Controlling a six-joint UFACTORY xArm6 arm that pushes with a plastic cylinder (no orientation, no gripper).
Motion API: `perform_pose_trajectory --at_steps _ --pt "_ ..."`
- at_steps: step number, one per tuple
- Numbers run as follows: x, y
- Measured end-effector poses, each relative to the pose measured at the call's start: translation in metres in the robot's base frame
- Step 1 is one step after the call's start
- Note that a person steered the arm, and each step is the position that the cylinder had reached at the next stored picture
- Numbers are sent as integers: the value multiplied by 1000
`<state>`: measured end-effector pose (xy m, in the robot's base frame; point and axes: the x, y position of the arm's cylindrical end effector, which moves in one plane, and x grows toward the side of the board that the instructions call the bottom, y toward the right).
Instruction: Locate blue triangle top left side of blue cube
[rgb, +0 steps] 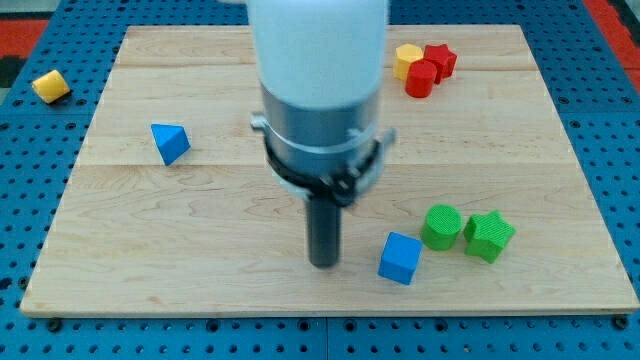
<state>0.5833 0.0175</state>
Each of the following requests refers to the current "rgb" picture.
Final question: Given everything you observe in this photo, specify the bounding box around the yellow block off board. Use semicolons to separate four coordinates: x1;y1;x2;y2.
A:
31;70;71;104

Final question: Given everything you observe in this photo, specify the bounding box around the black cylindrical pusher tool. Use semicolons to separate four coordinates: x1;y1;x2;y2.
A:
305;197;341;268

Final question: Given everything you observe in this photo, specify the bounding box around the blue triangular prism block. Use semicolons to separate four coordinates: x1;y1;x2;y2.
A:
150;124;191;166

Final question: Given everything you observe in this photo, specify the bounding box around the light wooden board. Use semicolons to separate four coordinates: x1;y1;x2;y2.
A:
21;25;639;318

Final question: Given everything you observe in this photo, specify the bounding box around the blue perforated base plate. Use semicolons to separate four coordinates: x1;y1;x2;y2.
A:
1;0;639;359

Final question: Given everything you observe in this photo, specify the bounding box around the green star block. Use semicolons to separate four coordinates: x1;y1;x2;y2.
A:
463;210;516;264

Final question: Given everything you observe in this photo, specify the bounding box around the blue cube block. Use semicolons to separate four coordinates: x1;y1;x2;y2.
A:
377;232;423;285

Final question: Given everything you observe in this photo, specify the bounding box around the yellow hexagon block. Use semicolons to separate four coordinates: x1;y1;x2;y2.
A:
392;43;423;81

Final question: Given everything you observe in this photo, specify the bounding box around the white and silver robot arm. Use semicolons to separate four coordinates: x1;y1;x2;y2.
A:
246;0;389;207

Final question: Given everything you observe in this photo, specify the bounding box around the green cylinder block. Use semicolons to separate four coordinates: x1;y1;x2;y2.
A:
421;204;462;251

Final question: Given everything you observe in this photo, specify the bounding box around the red cylinder block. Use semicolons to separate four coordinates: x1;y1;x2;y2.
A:
405;59;437;98

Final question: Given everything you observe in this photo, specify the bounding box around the red star block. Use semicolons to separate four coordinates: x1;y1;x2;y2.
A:
423;44;457;84

